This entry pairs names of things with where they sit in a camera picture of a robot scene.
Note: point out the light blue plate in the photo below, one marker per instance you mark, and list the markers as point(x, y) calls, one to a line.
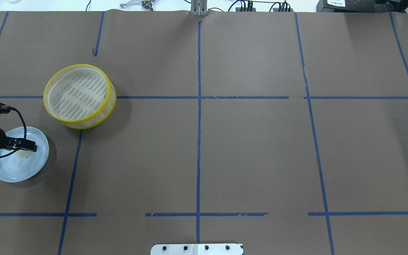
point(14, 169)

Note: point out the silver aluminium post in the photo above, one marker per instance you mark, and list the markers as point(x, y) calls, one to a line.
point(199, 8)

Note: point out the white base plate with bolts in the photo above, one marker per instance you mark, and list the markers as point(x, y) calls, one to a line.
point(198, 249)

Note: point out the white steamed bun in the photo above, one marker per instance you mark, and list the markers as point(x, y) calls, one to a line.
point(22, 154)

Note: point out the yellow white steamer basket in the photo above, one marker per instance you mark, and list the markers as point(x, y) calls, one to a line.
point(80, 96)

